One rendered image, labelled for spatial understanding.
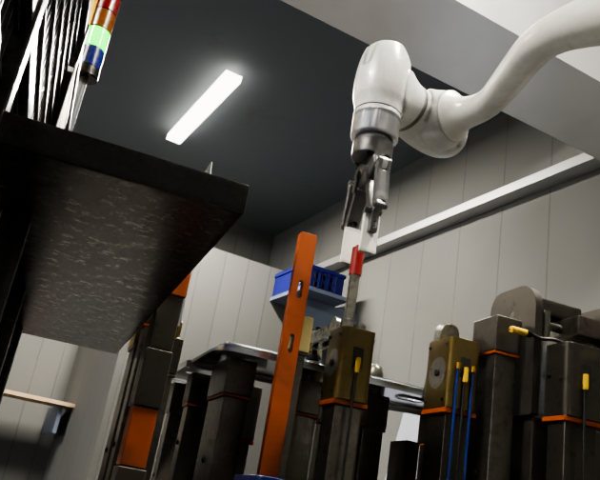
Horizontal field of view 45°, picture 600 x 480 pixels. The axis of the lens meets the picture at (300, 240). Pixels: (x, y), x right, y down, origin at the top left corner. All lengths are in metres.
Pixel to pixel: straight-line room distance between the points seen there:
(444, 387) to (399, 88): 0.55
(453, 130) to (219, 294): 4.46
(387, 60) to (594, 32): 0.40
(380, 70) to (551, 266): 3.11
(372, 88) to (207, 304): 4.47
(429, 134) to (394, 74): 0.15
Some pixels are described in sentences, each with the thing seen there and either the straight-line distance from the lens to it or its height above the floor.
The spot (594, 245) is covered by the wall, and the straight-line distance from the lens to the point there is 4.22.
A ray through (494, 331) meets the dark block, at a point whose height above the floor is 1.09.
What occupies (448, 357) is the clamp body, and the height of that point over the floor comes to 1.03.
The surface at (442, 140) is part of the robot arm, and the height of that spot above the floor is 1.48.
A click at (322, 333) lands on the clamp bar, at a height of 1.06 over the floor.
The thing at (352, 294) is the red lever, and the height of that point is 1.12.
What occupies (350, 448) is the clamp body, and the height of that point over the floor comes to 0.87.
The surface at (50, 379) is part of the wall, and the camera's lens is 6.91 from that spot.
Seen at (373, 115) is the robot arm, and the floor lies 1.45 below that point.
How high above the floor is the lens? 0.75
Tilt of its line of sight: 21 degrees up
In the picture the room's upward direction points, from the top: 10 degrees clockwise
